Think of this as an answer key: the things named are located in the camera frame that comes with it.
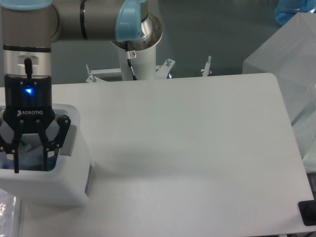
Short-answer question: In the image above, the translucent plastic storage box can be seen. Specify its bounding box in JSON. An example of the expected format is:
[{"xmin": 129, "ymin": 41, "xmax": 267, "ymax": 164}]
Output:
[{"xmin": 242, "ymin": 11, "xmax": 316, "ymax": 126}]

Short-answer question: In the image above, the black device at table edge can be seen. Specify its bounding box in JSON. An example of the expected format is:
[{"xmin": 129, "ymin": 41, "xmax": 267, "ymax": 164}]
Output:
[{"xmin": 298, "ymin": 200, "xmax": 316, "ymax": 226}]

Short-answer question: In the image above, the white plastic bag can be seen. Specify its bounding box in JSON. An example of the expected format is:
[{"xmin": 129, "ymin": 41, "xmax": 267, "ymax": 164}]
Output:
[{"xmin": 18, "ymin": 141, "xmax": 42, "ymax": 162}]

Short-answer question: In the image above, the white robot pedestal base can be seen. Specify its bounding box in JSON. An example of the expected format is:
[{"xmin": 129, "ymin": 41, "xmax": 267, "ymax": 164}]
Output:
[{"xmin": 85, "ymin": 44, "xmax": 213, "ymax": 83}]

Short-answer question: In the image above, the clear patterned plastic sheet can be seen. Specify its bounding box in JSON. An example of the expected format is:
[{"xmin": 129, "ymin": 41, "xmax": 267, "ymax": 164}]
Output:
[{"xmin": 0, "ymin": 189, "xmax": 21, "ymax": 237}]

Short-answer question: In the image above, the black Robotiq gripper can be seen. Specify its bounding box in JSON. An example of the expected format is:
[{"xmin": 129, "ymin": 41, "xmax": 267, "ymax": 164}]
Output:
[{"xmin": 0, "ymin": 57, "xmax": 71, "ymax": 173}]

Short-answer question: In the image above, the blue plastic bag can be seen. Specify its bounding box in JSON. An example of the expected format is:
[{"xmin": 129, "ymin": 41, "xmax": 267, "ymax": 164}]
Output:
[{"xmin": 275, "ymin": 0, "xmax": 316, "ymax": 26}]

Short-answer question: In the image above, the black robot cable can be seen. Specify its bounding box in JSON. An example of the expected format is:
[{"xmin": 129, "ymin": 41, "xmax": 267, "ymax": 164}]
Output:
[{"xmin": 124, "ymin": 40, "xmax": 138, "ymax": 81}]

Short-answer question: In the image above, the white plastic trash can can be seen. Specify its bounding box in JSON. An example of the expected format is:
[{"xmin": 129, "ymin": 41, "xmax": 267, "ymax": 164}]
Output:
[{"xmin": 0, "ymin": 104, "xmax": 94, "ymax": 206}]

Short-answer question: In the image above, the clear plastic water bottle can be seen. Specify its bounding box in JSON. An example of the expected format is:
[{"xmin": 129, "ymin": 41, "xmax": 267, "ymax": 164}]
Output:
[{"xmin": 0, "ymin": 152, "xmax": 57, "ymax": 171}]

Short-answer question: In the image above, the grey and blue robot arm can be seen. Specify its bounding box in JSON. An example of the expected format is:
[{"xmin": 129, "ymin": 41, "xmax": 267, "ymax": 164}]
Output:
[{"xmin": 0, "ymin": 0, "xmax": 163, "ymax": 173}]

